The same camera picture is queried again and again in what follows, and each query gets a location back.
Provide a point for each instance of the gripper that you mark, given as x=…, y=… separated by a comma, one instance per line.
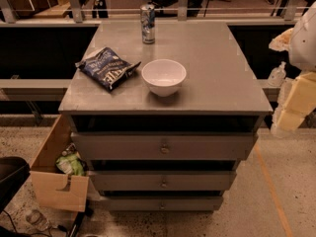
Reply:
x=304, y=43

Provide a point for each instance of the silver blue redbull can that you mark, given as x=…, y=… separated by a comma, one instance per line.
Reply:
x=147, y=19

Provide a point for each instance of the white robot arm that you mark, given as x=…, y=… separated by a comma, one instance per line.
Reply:
x=300, y=43

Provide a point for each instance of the clear sanitizer bottle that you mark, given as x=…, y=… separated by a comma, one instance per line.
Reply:
x=277, y=75

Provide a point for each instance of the white ceramic bowl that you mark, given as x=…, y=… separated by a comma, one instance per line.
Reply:
x=164, y=77

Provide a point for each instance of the blue chips bag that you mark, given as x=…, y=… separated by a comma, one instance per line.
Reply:
x=107, y=68

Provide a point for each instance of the green snack bag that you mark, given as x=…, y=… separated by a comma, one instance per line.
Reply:
x=70, y=164

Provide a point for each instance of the wooden side drawer box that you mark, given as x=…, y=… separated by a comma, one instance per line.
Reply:
x=53, y=188

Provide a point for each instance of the clear plastic bottle on floor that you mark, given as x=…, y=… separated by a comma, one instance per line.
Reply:
x=37, y=220

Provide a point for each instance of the black chair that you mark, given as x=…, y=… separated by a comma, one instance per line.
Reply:
x=14, y=171

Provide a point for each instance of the grey metal railing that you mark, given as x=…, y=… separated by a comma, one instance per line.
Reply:
x=84, y=10

